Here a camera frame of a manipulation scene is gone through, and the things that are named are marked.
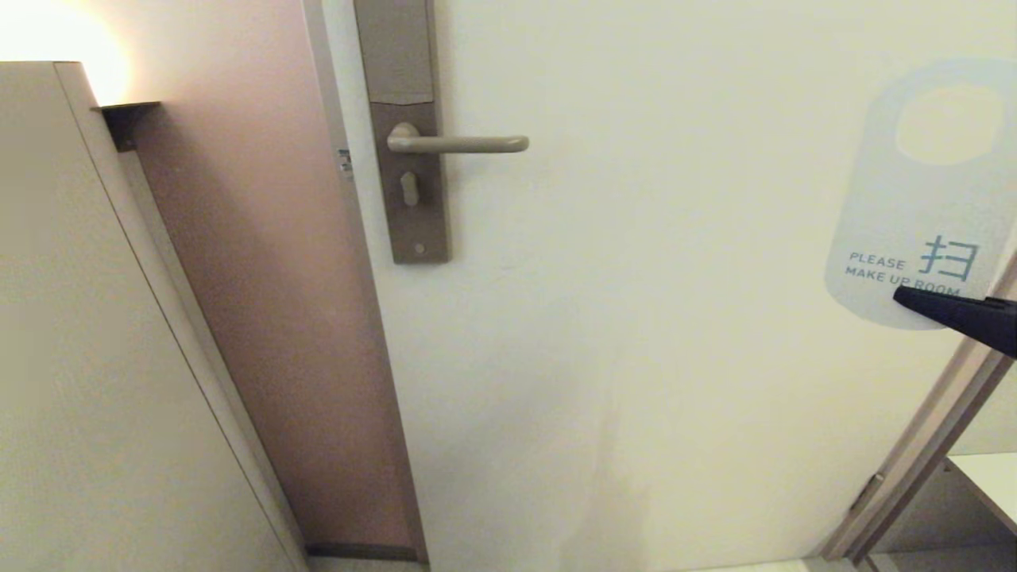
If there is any blue do-not-disturb door hanger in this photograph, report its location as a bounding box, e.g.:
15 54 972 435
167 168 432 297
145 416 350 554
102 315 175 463
824 57 1017 330

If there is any dark wall lamp bracket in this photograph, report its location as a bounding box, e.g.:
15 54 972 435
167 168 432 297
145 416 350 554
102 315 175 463
93 102 162 153

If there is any beige cabinet panel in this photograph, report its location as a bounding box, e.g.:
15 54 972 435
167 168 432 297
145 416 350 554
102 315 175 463
0 62 311 572

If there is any beige metal door handle lever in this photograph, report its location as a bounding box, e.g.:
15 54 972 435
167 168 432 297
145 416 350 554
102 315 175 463
387 123 530 155

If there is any brown door lock plate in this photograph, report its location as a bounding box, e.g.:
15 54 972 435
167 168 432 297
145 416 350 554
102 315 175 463
354 0 452 265

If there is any cream door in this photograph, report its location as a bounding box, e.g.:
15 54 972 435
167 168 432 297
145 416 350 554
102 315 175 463
322 0 1017 569

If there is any pale wardrobe shelf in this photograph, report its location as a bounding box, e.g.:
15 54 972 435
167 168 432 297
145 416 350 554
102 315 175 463
945 453 1017 537

